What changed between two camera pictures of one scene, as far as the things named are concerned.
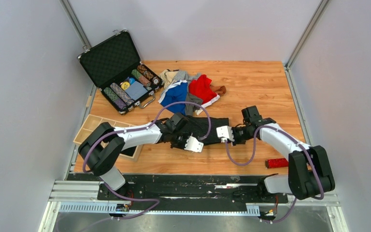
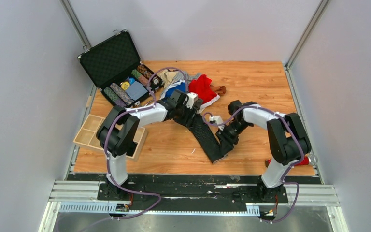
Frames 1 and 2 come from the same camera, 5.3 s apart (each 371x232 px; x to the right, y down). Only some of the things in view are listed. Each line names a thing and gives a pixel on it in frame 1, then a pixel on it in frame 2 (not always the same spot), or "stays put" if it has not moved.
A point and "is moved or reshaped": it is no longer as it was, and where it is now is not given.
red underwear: x=201 y=87 stays put
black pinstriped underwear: x=198 y=127 is moved or reshaped
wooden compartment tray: x=93 y=121 stays put
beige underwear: x=167 y=77 stays put
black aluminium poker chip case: x=114 y=64 stays put
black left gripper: x=182 y=146 to x=188 y=120
